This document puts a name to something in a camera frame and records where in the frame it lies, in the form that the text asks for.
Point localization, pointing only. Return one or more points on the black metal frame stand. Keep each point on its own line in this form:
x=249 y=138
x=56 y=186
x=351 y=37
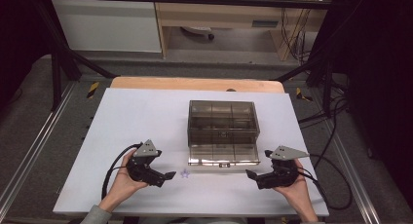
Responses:
x=326 y=81
x=60 y=65

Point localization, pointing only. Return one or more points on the person's right hand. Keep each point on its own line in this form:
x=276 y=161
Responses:
x=297 y=188

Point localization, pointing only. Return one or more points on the aluminium floor rail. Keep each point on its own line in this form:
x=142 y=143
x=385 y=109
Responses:
x=35 y=146
x=354 y=172

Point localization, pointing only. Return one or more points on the smoky transparent drawer cabinet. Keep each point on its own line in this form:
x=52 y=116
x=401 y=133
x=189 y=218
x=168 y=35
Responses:
x=224 y=113

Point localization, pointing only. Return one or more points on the small purple star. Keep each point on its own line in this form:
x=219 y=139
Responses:
x=185 y=174

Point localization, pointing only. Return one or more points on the black curtain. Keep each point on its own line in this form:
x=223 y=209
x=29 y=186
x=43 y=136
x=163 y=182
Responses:
x=16 y=39
x=380 y=71

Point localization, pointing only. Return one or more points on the white cabinet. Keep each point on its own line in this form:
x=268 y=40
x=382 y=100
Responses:
x=104 y=26

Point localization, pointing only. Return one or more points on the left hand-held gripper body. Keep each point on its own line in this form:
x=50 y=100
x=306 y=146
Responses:
x=142 y=165

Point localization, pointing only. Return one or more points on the office chair base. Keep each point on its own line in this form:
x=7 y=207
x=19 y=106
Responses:
x=198 y=30

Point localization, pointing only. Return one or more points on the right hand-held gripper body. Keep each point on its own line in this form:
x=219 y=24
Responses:
x=282 y=172

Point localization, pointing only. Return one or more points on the light wooden desk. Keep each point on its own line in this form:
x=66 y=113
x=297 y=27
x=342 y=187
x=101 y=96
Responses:
x=227 y=13

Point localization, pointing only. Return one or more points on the person's left hand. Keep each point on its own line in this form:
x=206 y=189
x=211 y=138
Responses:
x=125 y=185

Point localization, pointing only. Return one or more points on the wooden table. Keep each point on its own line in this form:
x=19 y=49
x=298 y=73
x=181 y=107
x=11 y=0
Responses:
x=195 y=84

